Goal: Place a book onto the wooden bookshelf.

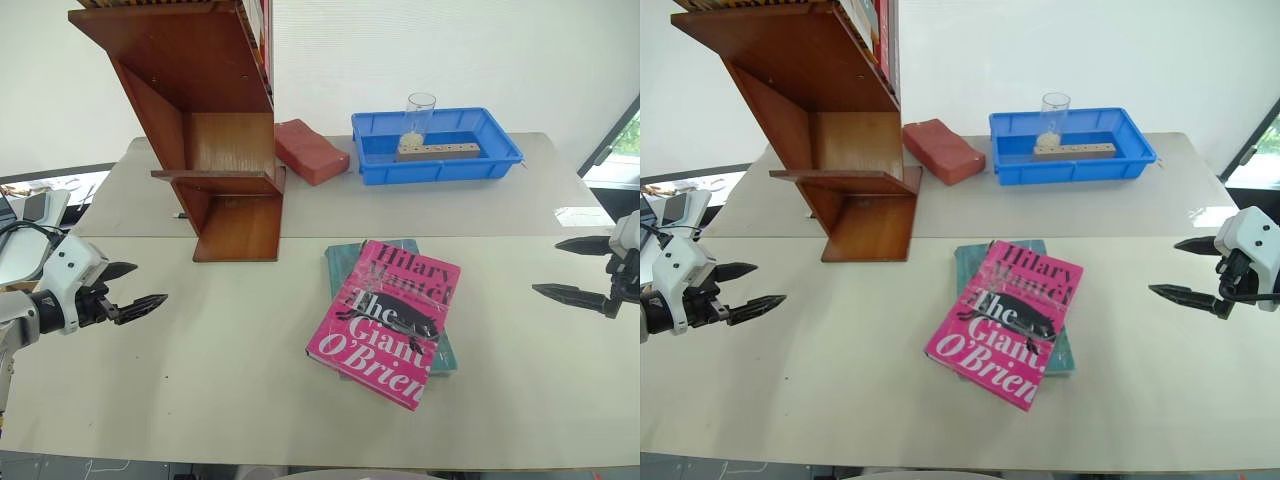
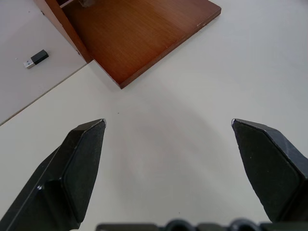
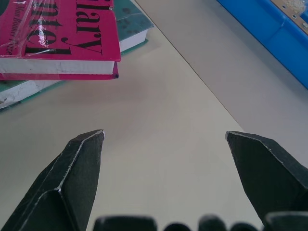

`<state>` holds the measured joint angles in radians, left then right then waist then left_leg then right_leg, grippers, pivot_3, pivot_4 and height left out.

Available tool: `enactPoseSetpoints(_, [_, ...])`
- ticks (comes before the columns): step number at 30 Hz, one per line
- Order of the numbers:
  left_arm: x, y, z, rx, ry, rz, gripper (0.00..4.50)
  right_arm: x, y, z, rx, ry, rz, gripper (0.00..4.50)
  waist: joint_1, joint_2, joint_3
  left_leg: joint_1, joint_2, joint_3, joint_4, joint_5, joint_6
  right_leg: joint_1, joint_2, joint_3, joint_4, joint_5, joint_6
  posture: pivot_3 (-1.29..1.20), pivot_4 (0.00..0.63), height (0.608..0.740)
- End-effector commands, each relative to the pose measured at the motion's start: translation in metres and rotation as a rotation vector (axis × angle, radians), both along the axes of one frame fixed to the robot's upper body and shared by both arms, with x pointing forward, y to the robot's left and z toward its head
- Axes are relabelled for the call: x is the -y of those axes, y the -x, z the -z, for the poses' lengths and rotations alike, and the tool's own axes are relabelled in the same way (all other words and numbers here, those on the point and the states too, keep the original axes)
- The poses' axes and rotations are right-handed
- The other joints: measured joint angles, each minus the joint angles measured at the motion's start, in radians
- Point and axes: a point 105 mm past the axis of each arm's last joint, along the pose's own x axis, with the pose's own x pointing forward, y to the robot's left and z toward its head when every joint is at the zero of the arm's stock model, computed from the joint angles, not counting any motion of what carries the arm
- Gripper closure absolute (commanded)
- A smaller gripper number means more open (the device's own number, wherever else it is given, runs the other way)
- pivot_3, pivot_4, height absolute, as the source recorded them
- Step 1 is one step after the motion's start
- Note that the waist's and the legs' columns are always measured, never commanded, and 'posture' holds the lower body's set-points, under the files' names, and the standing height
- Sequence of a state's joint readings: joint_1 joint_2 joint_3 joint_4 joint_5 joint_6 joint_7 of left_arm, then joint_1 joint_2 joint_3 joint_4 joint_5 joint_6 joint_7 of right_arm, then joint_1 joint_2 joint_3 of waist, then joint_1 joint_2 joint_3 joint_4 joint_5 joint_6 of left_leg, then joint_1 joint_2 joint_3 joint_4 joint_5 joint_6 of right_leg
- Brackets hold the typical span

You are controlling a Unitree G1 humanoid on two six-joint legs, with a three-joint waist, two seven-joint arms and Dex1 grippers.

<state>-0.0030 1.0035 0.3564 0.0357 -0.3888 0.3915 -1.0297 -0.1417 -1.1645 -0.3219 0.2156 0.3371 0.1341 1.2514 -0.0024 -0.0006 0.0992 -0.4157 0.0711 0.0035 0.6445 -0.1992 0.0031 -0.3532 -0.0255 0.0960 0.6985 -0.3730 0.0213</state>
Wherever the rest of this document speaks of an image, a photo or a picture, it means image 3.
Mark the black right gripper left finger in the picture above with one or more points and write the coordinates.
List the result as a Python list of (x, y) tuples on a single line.
[(72, 183)]

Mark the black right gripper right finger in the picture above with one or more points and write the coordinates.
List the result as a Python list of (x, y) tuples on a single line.
[(267, 173)]

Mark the pink hardcover book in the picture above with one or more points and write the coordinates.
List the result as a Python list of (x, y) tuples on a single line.
[(60, 36)]

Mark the green hardcover book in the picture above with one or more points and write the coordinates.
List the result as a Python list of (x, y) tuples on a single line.
[(131, 31)]

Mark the blue plastic bin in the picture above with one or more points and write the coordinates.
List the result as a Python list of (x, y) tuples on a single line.
[(274, 31)]

